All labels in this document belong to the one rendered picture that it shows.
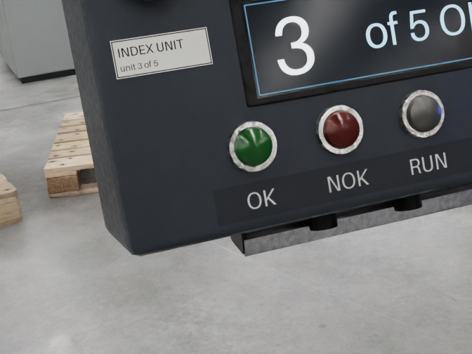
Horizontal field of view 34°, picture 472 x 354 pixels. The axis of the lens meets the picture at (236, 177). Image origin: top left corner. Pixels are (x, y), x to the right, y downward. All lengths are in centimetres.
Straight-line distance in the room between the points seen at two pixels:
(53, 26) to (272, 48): 589
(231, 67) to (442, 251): 245
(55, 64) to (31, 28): 33
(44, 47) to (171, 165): 591
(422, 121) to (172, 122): 14
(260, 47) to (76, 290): 242
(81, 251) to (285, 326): 101
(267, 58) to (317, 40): 3
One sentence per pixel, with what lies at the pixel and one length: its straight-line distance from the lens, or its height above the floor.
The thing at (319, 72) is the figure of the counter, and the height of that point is 115.
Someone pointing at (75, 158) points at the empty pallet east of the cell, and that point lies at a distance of 373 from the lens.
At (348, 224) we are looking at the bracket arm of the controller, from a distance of 51.
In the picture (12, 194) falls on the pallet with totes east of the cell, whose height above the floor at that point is 13.
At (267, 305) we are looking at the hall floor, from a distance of 252.
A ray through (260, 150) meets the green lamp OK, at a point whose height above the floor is 112.
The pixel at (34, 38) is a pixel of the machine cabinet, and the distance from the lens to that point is 628.
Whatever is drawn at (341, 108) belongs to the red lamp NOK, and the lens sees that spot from 42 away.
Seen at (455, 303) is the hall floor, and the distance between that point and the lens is 251.
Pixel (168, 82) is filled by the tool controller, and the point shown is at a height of 115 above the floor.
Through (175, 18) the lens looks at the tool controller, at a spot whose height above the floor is 118.
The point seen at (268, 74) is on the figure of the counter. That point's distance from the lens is 41.
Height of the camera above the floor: 124
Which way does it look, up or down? 20 degrees down
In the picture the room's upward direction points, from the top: 6 degrees counter-clockwise
